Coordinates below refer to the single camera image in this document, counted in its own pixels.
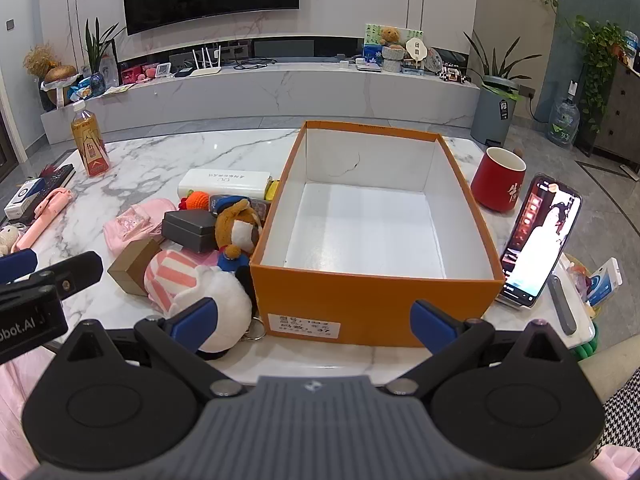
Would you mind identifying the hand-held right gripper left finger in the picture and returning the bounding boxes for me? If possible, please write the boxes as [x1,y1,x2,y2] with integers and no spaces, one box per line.
[60,297,251,402]

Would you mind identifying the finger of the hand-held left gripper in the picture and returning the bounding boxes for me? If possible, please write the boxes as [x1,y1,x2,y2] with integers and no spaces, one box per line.
[22,251,105,307]
[0,249,39,285]

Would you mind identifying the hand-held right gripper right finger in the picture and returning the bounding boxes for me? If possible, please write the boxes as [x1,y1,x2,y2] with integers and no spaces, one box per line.
[385,298,582,402]

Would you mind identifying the white plush toy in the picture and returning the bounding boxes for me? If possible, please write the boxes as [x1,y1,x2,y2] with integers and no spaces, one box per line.
[143,249,253,361]

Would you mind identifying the small brown cardboard box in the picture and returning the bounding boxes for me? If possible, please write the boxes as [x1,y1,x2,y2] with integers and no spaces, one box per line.
[106,237,162,297]

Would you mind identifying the pink card wallet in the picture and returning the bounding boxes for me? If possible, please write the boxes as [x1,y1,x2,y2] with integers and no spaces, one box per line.
[102,198,178,256]

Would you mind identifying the orange cardboard box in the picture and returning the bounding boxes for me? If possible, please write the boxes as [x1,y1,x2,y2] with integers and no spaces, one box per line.
[248,120,507,348]

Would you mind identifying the dark grey square box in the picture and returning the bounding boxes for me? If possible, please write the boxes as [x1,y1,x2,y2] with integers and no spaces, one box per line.
[161,209,218,254]

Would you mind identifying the brown dog plush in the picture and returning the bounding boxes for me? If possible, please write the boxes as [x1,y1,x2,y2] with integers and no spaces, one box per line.
[214,199,264,275]

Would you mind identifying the orange crochet fruit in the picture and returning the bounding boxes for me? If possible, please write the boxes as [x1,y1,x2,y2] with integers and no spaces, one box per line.
[179,190,211,211]

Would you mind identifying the illustrated card pack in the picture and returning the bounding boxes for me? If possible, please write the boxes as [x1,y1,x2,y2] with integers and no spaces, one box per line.
[209,194,273,218]

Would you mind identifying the white glasses case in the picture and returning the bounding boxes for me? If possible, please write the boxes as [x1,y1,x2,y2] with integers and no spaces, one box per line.
[177,167,273,202]

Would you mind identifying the small white plush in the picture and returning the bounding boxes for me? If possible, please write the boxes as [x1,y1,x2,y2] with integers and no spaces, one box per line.
[0,224,23,256]

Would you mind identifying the pink selfie stick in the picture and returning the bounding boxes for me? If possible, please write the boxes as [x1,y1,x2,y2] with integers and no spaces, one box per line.
[10,187,73,253]

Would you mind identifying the blue and white box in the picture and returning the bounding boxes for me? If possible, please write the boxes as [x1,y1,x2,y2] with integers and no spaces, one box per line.
[4,177,51,221]

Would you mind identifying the pink clothing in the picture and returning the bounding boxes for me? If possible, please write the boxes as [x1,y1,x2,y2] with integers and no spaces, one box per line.
[0,345,56,466]

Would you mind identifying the black remote control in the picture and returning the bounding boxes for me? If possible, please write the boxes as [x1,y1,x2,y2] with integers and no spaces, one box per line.
[37,164,77,193]

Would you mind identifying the amber drink bottle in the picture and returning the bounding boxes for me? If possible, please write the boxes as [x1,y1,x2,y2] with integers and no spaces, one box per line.
[70,100,111,178]

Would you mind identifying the smartphone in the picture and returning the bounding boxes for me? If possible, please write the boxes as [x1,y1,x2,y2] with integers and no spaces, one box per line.
[495,173,583,309]

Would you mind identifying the white tray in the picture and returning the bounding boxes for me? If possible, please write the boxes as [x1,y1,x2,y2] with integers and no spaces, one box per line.
[492,252,598,348]

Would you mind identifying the red mug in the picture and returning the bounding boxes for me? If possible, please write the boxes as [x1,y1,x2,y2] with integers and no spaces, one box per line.
[470,146,528,212]

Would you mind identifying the green knobbly toy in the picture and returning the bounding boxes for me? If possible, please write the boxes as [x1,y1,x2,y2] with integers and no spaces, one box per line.
[570,330,601,363]

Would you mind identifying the blue and white carton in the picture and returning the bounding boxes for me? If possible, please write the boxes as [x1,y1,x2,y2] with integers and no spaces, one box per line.
[585,257,623,308]

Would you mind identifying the blue snack bags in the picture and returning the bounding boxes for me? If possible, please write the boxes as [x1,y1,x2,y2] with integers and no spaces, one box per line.
[67,74,108,101]

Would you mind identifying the brown mushroom ornament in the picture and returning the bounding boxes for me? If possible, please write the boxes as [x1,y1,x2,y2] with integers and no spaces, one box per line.
[42,65,81,106]

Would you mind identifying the pink toys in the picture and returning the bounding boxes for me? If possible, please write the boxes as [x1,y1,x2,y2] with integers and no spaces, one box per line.
[121,64,156,85]

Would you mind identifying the dried flower bouquet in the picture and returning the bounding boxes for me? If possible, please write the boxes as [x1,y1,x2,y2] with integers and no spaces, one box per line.
[22,44,58,78]

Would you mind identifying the houndstooth cloth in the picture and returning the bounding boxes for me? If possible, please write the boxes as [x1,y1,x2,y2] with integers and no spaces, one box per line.
[600,367,640,453]

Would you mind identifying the grey trash bin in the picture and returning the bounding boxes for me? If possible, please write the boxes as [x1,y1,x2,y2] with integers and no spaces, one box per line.
[470,76,521,147]

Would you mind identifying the green leafy plant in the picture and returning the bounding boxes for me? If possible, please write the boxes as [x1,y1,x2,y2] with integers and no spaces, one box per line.
[82,17,126,68]

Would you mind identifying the white router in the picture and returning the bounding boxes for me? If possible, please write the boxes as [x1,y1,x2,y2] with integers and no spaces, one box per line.
[187,46,223,78]

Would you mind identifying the clear water jug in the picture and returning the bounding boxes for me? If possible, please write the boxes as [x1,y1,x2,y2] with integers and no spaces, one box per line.
[546,82,582,148]

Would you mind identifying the white marble tv console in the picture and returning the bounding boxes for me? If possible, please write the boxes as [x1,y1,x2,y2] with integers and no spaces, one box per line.
[40,57,481,133]

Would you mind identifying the long-leaf potted plant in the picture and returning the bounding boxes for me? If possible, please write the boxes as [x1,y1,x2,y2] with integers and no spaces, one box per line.
[462,30,543,83]

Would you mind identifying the round paper fan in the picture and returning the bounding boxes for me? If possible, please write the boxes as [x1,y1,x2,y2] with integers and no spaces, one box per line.
[404,37,427,70]

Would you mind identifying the grey drawer cabinet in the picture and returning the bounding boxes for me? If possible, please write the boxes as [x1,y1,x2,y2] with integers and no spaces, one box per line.
[592,60,640,168]

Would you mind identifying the brown teddy bear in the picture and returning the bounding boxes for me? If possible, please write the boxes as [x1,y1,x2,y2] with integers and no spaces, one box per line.
[378,26,405,51]

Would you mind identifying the green ivy plant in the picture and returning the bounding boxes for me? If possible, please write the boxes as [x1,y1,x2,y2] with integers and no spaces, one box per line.
[567,15,628,133]

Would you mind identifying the metal key ring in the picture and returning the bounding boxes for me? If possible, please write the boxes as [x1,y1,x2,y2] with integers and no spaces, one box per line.
[242,317,268,342]

